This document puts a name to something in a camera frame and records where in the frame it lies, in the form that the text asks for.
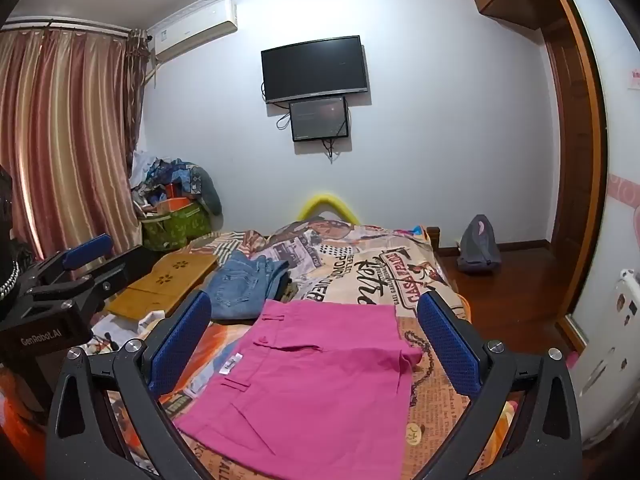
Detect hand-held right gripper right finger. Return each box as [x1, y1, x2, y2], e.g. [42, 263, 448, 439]
[416, 290, 584, 480]

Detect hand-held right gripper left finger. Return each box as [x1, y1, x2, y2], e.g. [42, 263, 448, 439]
[45, 290, 213, 480]

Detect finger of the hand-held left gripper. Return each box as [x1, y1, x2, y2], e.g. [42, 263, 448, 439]
[30, 245, 167, 312]
[20, 233, 115, 294]

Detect pink pants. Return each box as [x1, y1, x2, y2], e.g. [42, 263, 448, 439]
[172, 299, 425, 480]

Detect olive folded pants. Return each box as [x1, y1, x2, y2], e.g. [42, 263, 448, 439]
[277, 271, 302, 304]

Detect bamboo lap desk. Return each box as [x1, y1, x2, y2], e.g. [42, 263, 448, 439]
[105, 252, 219, 322]

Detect green storage bag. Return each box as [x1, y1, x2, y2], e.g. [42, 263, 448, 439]
[140, 202, 214, 253]

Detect orange box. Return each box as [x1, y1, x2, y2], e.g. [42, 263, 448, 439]
[155, 197, 194, 217]

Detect black studded bag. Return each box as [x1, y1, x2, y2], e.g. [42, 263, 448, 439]
[0, 164, 22, 322]

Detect blue jeans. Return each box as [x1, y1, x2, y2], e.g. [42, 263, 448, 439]
[202, 251, 291, 322]

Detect grey backpack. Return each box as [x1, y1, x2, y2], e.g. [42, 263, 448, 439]
[456, 214, 503, 274]

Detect pile of clothes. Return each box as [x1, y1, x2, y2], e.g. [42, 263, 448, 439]
[129, 150, 224, 217]

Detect striped pink curtain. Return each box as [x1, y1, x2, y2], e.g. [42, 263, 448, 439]
[0, 27, 152, 263]

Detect printed blanket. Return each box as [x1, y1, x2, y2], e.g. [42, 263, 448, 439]
[0, 215, 526, 480]

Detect white appliance with stickers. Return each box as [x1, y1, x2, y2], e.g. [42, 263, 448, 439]
[569, 267, 640, 452]

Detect yellow foam tube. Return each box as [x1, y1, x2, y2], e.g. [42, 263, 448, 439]
[296, 191, 361, 225]

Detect white air conditioner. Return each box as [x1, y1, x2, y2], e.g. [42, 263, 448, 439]
[148, 0, 239, 60]

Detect wooden door frame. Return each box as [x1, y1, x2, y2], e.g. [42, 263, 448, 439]
[539, 0, 609, 357]

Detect white curtain rail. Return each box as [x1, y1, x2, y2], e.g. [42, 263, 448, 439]
[0, 15, 135, 39]

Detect pink wall sticker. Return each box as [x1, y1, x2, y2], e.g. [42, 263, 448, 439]
[607, 172, 640, 262]

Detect small black wall monitor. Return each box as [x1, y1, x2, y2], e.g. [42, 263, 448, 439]
[289, 96, 350, 142]

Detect black wall television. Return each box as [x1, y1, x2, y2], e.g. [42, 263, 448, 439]
[261, 35, 371, 105]

